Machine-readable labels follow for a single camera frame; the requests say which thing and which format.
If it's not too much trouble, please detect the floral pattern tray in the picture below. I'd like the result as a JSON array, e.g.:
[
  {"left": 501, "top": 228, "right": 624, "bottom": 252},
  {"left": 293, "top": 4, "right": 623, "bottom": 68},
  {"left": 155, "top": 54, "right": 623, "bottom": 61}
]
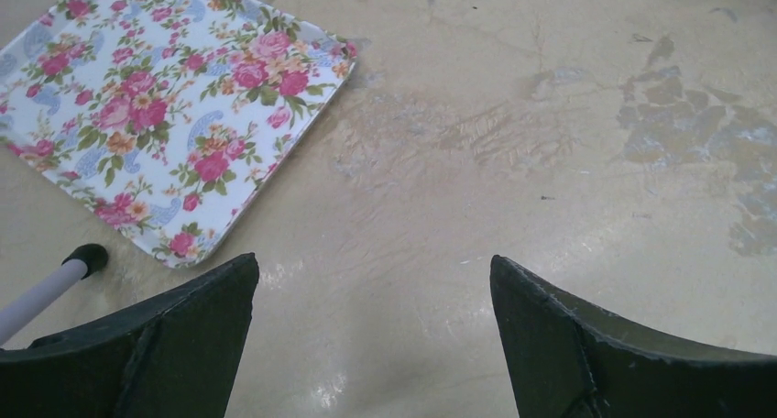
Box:
[{"left": 1, "top": 0, "right": 356, "bottom": 268}]

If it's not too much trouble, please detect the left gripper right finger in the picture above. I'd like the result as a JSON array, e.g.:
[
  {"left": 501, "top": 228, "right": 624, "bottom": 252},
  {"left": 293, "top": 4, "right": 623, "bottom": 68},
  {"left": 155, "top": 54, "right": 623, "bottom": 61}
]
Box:
[{"left": 489, "top": 256, "right": 776, "bottom": 417}]

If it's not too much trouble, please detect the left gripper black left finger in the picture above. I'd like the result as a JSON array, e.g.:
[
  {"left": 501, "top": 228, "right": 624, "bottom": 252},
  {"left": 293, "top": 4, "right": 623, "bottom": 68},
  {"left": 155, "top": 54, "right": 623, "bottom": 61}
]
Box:
[{"left": 1, "top": 253, "right": 260, "bottom": 417}]

